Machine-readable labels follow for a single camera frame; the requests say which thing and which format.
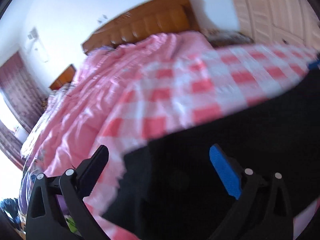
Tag dark blue clothes pile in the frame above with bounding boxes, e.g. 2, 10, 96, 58
1, 198, 21, 230

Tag brown leather wooden headboard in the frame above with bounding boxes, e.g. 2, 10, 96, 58
82, 0, 200, 55

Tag pink checkered bed sheet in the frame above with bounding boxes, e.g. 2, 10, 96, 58
87, 43, 320, 240

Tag beige wardrobe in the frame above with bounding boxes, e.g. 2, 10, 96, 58
233, 0, 319, 50

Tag pink quilt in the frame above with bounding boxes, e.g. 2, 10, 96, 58
22, 31, 211, 177

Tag patterned pillow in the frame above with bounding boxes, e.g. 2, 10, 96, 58
206, 31, 254, 48

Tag black pants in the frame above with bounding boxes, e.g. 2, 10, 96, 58
103, 70, 319, 239

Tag wooden nightstand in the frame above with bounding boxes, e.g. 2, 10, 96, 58
49, 64, 76, 90

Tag dark red curtain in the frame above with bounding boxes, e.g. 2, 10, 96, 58
1, 52, 45, 170

